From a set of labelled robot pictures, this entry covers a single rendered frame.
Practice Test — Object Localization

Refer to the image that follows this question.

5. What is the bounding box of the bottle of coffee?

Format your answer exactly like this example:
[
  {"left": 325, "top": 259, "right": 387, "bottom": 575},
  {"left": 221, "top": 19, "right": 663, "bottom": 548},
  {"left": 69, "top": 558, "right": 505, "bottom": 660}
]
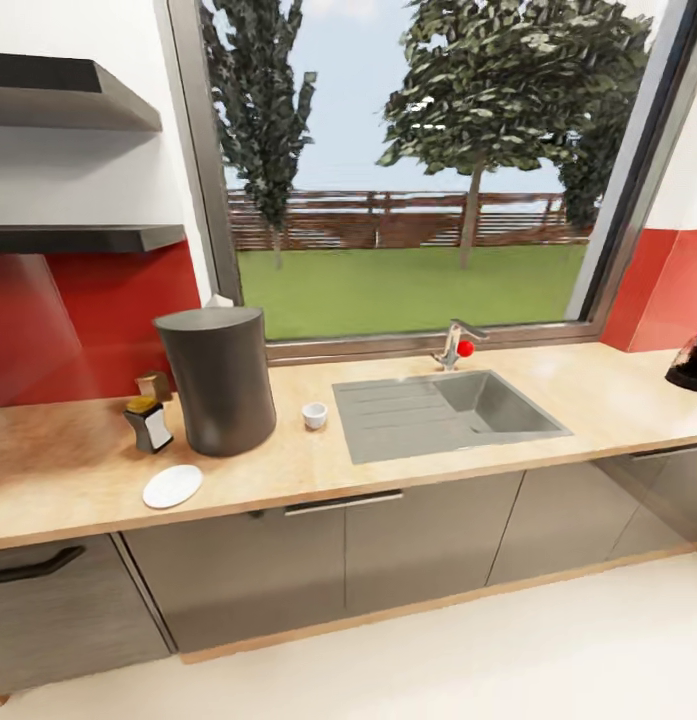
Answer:
[{"left": 124, "top": 395, "right": 174, "bottom": 455}]

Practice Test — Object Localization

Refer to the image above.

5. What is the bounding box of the saucer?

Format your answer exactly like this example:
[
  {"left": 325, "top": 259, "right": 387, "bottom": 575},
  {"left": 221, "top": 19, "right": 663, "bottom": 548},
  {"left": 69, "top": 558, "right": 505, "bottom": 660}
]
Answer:
[{"left": 143, "top": 465, "right": 203, "bottom": 507}]

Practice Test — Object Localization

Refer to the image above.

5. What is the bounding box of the coffee cup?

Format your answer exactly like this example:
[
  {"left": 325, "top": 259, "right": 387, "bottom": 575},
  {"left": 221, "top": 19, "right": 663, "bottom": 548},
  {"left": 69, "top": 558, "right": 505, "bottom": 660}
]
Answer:
[{"left": 302, "top": 403, "right": 327, "bottom": 429}]

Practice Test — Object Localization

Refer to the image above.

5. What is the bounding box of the electric kettle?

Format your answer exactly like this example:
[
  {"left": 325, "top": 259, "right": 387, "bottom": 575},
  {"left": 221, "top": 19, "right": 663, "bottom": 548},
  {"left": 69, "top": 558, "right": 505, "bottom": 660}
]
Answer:
[{"left": 665, "top": 334, "right": 697, "bottom": 391}]

